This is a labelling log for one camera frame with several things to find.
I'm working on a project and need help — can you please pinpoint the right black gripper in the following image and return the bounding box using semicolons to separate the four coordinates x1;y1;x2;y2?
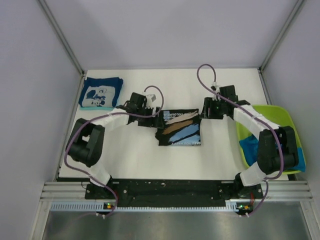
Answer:
200;97;227;120

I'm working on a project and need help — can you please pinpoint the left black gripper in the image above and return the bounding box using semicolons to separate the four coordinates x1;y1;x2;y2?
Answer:
136;105;163;129

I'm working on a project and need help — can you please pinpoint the black t-shirt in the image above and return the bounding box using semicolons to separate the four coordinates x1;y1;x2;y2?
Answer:
155;108;201;147

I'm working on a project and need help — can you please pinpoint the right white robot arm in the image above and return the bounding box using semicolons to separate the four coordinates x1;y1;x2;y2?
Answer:
200;84;299;198

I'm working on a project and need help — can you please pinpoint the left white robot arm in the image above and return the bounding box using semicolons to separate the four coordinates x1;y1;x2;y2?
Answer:
64;92;164;199

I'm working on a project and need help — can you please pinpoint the folded navy printed t-shirt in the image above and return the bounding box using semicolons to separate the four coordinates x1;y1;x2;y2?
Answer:
78;77;124;108

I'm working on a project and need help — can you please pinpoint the blue crumpled t-shirt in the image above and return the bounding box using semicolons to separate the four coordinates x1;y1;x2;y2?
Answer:
239;135;306;174

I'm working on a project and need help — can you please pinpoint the folded turquoise t-shirt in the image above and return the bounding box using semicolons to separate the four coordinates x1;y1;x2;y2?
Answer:
78;105;114;111

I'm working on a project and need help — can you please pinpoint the green plastic basin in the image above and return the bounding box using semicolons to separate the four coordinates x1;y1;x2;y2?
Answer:
236;105;302;174

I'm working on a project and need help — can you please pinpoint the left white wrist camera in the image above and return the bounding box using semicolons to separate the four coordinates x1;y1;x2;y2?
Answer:
143;94;157;109

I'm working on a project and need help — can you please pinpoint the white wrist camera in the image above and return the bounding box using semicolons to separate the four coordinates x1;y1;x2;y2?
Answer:
143;94;157;109
210;82;220;100

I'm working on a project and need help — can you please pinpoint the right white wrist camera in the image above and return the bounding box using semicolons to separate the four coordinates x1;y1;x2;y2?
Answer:
210;82;220;100

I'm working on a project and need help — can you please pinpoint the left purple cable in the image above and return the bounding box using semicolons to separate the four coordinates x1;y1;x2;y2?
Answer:
63;85;165;218

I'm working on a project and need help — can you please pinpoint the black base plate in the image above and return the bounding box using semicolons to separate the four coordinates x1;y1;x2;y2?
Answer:
85;178;263;208

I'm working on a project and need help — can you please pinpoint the left aluminium corner post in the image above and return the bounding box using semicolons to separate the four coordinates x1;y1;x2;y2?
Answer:
36;0;85;76

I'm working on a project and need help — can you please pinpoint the aluminium corner post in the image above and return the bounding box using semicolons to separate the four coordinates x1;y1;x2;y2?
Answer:
258;0;307;73
36;0;85;76

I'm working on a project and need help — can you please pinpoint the aluminium frame rail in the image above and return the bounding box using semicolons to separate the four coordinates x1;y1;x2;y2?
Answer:
40;179;313;202

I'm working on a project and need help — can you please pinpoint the grey slotted cable duct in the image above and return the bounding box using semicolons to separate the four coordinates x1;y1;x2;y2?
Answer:
50;201;252;211

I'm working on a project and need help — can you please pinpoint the right aluminium corner post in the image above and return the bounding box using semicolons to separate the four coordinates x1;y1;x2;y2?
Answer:
258;0;307;73

